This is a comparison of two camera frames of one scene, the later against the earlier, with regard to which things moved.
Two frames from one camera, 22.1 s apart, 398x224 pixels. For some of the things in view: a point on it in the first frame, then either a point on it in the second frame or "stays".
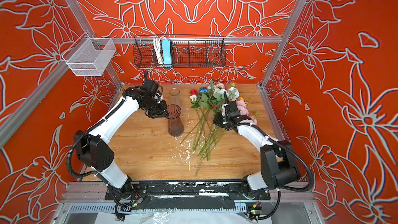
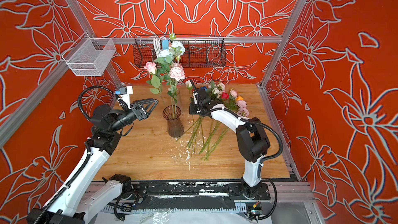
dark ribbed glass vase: [175, 125] stays
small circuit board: [255, 211] stays
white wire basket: [89, 56] stays
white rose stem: [193, 99] -> [189, 86]
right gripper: [216, 121] -> [191, 108]
